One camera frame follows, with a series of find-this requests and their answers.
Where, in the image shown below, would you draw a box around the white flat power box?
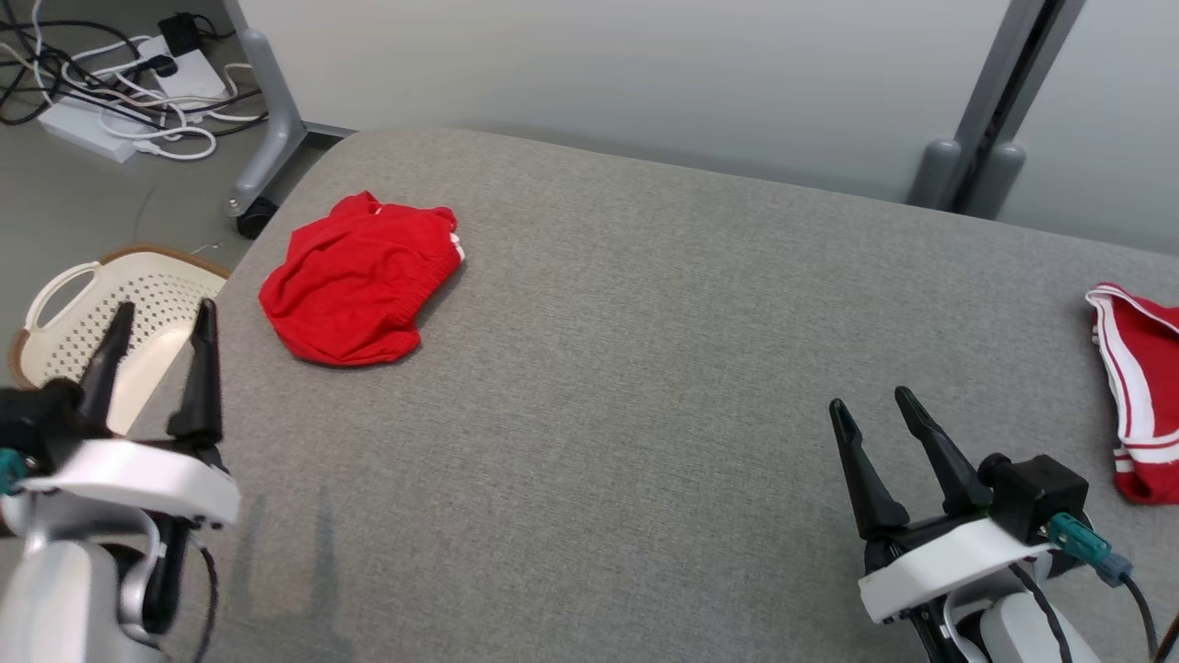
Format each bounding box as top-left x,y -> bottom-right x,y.
37,97 -> 139,164

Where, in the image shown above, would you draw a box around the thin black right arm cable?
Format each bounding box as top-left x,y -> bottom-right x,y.
1119,576 -> 1163,663

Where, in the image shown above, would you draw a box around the grey partition post with feet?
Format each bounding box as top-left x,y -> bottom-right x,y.
907,0 -> 1088,220

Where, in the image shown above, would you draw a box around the grey metal frame leg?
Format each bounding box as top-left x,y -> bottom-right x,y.
221,0 -> 356,217

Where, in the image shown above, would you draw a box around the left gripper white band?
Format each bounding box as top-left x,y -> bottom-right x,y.
0,297 -> 242,533

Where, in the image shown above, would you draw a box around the red Bulls basketball jersey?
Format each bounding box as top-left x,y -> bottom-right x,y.
1085,283 -> 1179,506

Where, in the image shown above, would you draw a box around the black frame leg caster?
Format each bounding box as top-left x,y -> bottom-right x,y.
235,195 -> 279,240

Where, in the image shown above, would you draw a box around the black power adapter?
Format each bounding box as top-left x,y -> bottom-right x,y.
158,11 -> 207,58

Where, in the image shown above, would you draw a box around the cream laundry basket brown rim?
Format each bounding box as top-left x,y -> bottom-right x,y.
9,244 -> 231,436

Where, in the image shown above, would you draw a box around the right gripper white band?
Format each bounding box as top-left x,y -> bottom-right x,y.
829,386 -> 1060,629

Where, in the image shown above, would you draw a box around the red shorts with white trim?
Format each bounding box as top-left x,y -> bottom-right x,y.
259,192 -> 466,367

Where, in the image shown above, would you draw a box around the white power strips with cables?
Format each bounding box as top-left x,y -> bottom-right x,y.
0,0 -> 268,162

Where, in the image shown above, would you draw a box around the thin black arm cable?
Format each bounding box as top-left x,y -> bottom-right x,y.
184,543 -> 220,663
1119,576 -> 1163,663

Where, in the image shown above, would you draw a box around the white power strip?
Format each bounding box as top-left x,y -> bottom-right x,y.
138,35 -> 228,102

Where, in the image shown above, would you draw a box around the black cable bundle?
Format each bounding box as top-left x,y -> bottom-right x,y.
0,17 -> 268,139

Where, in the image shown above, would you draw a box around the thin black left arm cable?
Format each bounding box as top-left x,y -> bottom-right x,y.
184,543 -> 220,663

